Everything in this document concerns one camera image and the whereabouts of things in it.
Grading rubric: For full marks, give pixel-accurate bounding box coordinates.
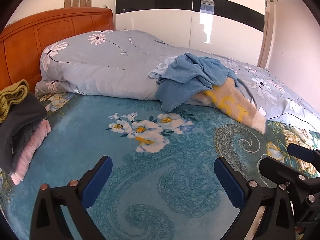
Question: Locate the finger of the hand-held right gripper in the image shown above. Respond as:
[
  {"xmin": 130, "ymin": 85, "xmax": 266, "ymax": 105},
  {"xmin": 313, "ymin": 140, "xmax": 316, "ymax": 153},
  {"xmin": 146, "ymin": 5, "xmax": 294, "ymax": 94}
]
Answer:
[
  {"xmin": 287, "ymin": 142, "xmax": 320, "ymax": 164},
  {"xmin": 259, "ymin": 156, "xmax": 313, "ymax": 195}
]

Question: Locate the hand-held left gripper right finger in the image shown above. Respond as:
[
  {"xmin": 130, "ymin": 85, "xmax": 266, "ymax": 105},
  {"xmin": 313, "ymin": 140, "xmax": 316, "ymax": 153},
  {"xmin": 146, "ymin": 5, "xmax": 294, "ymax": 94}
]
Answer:
[{"xmin": 214, "ymin": 157, "xmax": 297, "ymax": 240}]

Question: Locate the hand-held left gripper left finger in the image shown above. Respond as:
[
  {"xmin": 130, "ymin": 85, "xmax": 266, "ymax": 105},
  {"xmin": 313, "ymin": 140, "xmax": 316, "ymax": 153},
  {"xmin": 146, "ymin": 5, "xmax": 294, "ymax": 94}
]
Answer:
[{"xmin": 29, "ymin": 156, "xmax": 113, "ymax": 240}]

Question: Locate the blue fleece garment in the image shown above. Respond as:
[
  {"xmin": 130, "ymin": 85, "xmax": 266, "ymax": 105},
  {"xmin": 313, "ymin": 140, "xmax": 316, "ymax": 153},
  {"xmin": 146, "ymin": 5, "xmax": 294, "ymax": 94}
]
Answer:
[{"xmin": 155, "ymin": 52, "xmax": 238, "ymax": 112}]

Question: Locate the teal floral blanket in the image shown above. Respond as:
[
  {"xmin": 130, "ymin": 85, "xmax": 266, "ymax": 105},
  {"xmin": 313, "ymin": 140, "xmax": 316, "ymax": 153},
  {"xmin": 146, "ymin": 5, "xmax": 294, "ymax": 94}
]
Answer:
[{"xmin": 0, "ymin": 92, "xmax": 320, "ymax": 240}]

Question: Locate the beige sweater with yellow print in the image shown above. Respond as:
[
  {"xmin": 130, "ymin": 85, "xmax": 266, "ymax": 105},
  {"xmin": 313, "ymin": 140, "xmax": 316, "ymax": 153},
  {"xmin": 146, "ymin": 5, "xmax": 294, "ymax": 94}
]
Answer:
[{"xmin": 195, "ymin": 76, "xmax": 267, "ymax": 135}]

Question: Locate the pink fuzzy garment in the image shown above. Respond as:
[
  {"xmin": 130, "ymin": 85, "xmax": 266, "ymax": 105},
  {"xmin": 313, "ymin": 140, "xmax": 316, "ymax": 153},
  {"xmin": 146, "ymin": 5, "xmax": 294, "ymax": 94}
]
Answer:
[{"xmin": 11, "ymin": 119, "xmax": 52, "ymax": 185}]

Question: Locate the dark grey garment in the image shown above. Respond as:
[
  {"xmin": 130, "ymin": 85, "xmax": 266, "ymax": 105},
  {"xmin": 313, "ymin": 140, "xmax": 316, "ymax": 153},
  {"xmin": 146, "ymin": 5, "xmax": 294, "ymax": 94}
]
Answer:
[{"xmin": 0, "ymin": 92, "xmax": 48, "ymax": 174}]

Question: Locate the grey-blue daisy print duvet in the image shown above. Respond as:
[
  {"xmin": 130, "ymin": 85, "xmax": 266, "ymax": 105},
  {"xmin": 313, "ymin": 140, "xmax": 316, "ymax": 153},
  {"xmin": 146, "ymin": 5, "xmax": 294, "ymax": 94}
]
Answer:
[{"xmin": 35, "ymin": 29, "xmax": 320, "ymax": 130}]

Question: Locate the green knit sweater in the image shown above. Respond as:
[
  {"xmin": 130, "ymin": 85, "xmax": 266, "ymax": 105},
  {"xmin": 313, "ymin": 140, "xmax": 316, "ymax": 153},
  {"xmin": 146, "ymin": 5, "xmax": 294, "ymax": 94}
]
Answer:
[{"xmin": 0, "ymin": 79, "xmax": 30, "ymax": 123}]

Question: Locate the light blue shirt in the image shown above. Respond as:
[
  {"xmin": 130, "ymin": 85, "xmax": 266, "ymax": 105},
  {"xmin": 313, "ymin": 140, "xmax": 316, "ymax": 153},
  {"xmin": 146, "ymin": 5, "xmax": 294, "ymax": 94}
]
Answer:
[{"xmin": 149, "ymin": 56, "xmax": 180, "ymax": 80}]

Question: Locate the orange wooden headboard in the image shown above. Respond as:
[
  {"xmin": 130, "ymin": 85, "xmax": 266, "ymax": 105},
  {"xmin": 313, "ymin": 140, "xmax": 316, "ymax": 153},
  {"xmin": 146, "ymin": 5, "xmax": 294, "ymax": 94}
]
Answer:
[{"xmin": 0, "ymin": 7, "xmax": 116, "ymax": 100}]

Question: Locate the white wardrobe with black stripe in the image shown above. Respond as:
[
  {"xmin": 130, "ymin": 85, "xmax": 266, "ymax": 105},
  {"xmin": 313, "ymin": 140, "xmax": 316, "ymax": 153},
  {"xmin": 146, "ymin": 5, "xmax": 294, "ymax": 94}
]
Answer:
[{"xmin": 114, "ymin": 0, "xmax": 266, "ymax": 67}]

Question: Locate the wooden door frame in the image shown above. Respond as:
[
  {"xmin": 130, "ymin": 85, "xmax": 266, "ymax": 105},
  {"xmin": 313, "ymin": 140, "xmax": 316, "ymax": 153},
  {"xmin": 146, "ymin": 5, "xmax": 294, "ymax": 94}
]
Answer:
[{"xmin": 257, "ymin": 10, "xmax": 274, "ymax": 69}]

